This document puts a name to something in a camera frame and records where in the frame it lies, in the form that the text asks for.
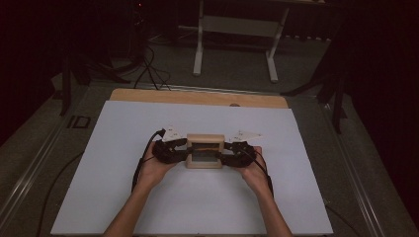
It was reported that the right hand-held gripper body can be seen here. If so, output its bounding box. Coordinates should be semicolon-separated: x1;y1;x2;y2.
219;129;264;169

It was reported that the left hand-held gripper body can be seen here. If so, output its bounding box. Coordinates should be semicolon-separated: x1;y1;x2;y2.
151;125;190;165

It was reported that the wooden photo frame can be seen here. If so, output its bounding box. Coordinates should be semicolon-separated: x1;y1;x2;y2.
184;132;227;170

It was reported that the person's right hand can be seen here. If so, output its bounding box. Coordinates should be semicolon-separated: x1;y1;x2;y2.
234;145;274;196

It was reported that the person's left hand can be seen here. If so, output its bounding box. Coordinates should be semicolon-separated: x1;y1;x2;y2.
138;141;182;196

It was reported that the black floor socket box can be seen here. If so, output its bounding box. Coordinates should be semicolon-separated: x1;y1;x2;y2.
66;115;92;129

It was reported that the black stand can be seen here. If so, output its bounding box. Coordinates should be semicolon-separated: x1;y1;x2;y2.
58;53;131;117
281;63;350;135

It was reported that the dark equipment tower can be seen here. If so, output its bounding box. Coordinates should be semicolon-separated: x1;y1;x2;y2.
127;0;150;65

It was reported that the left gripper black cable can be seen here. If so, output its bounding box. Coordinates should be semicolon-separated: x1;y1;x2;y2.
130;128;167;194

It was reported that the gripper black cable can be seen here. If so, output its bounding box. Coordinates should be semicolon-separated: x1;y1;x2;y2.
239;147;276;199
130;128;167;194

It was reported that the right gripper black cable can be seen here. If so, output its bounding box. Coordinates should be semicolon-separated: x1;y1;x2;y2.
239;147;276;199

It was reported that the metal floor rail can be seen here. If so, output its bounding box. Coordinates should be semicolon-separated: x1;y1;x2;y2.
319;104;387;237
143;83;282;97
0;110;78;228

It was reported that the black floor cables bundle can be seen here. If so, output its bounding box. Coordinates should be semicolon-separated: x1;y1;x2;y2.
132;41;173;92

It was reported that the thin black floor cable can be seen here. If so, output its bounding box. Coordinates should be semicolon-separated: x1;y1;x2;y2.
325;204;359;237
35;150;86;237

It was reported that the white metal table frame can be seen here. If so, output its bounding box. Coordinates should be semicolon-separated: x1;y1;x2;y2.
192;0;328;84

